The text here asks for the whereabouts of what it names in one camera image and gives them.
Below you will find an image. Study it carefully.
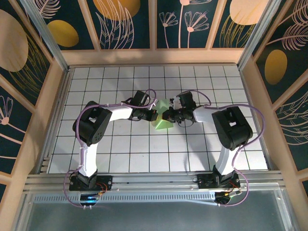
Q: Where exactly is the light green paper sheet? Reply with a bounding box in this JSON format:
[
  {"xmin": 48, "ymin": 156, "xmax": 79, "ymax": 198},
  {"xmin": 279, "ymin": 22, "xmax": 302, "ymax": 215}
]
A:
[{"xmin": 150, "ymin": 98, "xmax": 175, "ymax": 132}]

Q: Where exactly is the translucent grey acrylic panel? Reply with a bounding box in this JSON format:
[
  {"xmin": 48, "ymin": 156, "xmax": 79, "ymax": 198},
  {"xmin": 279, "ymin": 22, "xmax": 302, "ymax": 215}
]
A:
[{"xmin": 14, "ymin": 190, "xmax": 297, "ymax": 231}]

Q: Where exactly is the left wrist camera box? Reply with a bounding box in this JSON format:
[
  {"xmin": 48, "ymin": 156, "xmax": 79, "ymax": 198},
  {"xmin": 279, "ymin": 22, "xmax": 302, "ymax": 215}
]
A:
[{"xmin": 133, "ymin": 90, "xmax": 158, "ymax": 109}]

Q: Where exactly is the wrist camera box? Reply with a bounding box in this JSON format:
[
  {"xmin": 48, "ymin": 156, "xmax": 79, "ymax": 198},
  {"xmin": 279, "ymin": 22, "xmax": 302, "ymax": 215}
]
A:
[
  {"xmin": 133, "ymin": 90, "xmax": 158, "ymax": 109},
  {"xmin": 169, "ymin": 90, "xmax": 197, "ymax": 109}
]

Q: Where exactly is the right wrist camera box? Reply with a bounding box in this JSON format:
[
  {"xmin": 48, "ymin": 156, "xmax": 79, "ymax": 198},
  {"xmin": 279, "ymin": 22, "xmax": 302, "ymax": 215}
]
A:
[{"xmin": 169, "ymin": 90, "xmax": 197, "ymax": 109}]

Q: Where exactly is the aluminium mounting rail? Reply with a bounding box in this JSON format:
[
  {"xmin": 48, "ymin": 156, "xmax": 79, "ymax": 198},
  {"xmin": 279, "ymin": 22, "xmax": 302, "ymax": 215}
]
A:
[{"xmin": 24, "ymin": 171, "xmax": 284, "ymax": 193}]

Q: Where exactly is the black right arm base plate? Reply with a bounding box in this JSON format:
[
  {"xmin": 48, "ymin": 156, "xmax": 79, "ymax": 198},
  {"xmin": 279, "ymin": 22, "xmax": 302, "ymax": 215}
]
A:
[{"xmin": 197, "ymin": 173, "xmax": 241, "ymax": 190}]

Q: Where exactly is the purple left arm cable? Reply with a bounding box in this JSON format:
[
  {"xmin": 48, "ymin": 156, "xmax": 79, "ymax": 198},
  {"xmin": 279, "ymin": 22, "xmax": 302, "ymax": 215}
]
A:
[{"xmin": 63, "ymin": 89, "xmax": 159, "ymax": 208}]

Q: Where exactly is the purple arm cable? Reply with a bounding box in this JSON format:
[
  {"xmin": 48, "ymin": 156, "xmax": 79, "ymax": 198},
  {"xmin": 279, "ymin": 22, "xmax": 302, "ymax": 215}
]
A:
[
  {"xmin": 190, "ymin": 90, "xmax": 267, "ymax": 208},
  {"xmin": 63, "ymin": 89, "xmax": 159, "ymax": 208}
]

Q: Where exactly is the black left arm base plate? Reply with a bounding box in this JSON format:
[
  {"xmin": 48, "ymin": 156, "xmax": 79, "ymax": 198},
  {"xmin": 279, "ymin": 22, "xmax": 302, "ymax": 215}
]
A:
[{"xmin": 69, "ymin": 175, "xmax": 114, "ymax": 192}]

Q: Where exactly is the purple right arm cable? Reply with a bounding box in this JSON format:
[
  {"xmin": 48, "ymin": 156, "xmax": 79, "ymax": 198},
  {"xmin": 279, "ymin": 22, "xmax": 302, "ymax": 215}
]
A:
[{"xmin": 190, "ymin": 90, "xmax": 267, "ymax": 208}]

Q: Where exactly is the red orange wire bundle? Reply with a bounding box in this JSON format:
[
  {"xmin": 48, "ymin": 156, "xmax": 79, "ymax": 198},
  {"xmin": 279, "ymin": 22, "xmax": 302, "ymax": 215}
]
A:
[
  {"xmin": 96, "ymin": 182, "xmax": 108, "ymax": 195},
  {"xmin": 225, "ymin": 180, "xmax": 242, "ymax": 193}
]

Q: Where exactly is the slotted grey cable duct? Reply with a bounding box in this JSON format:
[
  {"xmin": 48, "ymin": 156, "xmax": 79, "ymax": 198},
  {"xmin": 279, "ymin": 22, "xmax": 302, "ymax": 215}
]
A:
[{"xmin": 33, "ymin": 194, "xmax": 216, "ymax": 203}]

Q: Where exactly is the aluminium corner post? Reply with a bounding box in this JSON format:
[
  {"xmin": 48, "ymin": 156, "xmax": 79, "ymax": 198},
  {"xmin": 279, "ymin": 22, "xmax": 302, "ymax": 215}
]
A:
[
  {"xmin": 19, "ymin": 0, "xmax": 72, "ymax": 73},
  {"xmin": 237, "ymin": 0, "xmax": 283, "ymax": 70}
]

